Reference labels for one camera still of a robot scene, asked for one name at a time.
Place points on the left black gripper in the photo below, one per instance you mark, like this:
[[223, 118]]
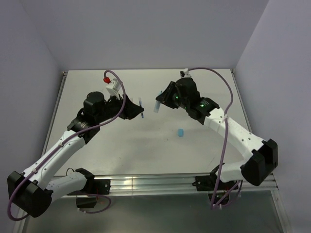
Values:
[[130, 109]]

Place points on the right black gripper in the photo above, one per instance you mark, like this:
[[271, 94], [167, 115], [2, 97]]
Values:
[[165, 97]]

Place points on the blue highlighter pen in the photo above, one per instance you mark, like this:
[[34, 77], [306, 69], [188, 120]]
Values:
[[157, 106]]

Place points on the blue thin pen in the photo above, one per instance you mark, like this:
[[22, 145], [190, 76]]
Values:
[[140, 104]]

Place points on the blue pen cap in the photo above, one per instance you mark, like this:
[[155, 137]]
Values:
[[180, 132]]

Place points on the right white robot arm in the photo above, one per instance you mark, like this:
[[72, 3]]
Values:
[[260, 157]]

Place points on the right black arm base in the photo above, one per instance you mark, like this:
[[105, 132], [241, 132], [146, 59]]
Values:
[[208, 182]]

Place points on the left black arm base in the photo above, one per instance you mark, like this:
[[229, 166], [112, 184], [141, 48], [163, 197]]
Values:
[[102, 185]]

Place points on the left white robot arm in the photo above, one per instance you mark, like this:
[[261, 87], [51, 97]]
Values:
[[34, 190]]

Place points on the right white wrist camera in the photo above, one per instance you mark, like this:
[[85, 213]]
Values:
[[185, 73]]

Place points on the aluminium rail frame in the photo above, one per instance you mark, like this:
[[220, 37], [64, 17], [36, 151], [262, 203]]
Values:
[[151, 184]]

